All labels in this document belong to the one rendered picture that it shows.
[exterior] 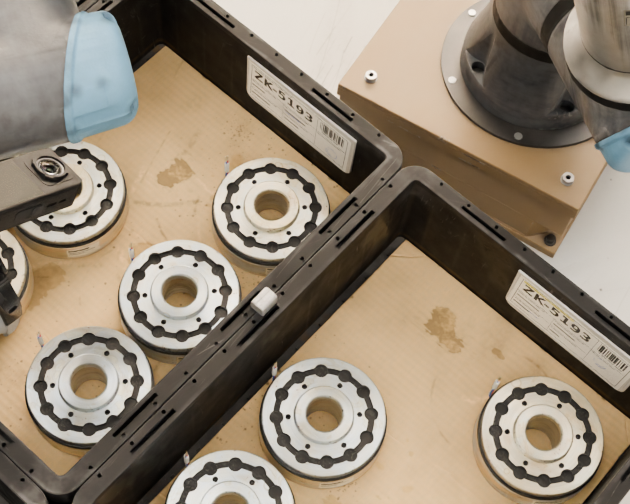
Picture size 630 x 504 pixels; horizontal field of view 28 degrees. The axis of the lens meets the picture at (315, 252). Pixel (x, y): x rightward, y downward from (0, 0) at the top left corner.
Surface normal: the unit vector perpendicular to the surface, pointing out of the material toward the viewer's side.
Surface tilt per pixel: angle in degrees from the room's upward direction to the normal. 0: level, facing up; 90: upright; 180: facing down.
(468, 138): 2
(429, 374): 0
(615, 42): 102
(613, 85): 62
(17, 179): 31
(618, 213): 0
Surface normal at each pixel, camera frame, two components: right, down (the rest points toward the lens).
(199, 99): 0.07, -0.44
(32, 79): 0.20, 0.02
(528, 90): -0.33, 0.64
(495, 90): -0.62, 0.47
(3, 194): 0.40, -0.70
